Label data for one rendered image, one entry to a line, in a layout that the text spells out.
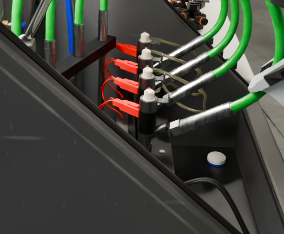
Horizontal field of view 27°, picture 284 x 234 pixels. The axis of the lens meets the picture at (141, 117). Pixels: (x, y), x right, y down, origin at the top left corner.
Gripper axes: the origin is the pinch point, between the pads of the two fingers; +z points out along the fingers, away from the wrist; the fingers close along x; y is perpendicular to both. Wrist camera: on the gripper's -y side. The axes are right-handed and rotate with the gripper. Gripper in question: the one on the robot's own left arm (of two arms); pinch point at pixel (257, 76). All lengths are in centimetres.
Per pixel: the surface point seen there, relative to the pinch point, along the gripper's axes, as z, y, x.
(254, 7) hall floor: 255, 26, 347
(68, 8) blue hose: 38.0, -26.4, 14.3
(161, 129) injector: 22.3, -0.2, 0.4
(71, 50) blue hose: 43.6, -20.2, 12.8
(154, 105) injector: 19.7, -4.0, 0.2
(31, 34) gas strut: -6.0, -19.4, -26.7
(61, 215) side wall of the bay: 2.9, -4.9, -31.6
